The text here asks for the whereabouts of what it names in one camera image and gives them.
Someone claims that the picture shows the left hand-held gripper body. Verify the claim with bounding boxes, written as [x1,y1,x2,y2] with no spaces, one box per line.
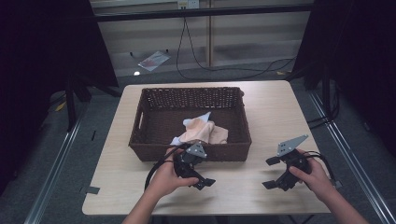
[173,142,208,182]

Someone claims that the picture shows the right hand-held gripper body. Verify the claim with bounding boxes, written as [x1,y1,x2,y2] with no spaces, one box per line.
[275,133,312,192]

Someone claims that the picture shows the peach and white cloth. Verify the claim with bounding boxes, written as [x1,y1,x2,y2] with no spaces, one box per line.
[169,111,230,147]

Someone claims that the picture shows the brown wicker basket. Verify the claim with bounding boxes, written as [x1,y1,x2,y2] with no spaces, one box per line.
[128,86,253,163]

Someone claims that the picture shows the person's left hand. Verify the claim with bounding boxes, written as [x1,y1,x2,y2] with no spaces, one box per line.
[148,147,200,199]

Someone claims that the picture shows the person's right hand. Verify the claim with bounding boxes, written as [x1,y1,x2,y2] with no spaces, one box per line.
[289,148,339,203]

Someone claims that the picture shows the black metal stand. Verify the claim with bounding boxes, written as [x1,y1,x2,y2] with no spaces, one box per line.
[286,62,341,120]
[64,74,124,133]

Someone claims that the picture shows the grey tape piece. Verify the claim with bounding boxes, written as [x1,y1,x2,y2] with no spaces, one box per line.
[79,185,101,196]

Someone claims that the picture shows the white and red paper sheet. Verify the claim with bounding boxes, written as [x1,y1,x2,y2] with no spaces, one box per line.
[137,50,172,73]

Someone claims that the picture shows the black curtain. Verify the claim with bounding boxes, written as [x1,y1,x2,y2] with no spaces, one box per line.
[0,0,120,195]
[290,0,396,157]

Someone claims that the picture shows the black horizontal bar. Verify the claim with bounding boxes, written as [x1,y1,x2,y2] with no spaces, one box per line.
[92,3,316,22]

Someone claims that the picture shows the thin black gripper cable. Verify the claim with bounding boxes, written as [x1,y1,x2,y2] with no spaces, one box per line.
[303,150,343,189]

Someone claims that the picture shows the thick black gripper cable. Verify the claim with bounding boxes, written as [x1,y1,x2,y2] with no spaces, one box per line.
[144,144,189,191]

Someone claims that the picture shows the black floor cables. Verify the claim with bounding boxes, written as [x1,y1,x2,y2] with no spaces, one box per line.
[306,90,342,131]

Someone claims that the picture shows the metal floor rail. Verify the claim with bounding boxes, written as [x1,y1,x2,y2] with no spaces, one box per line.
[306,90,396,224]
[23,105,90,224]

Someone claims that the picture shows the black hanging wall cable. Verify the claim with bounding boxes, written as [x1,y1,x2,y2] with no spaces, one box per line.
[175,17,297,81]

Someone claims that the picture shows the white wall socket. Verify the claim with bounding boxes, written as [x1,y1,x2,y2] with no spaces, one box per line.
[177,0,200,10]

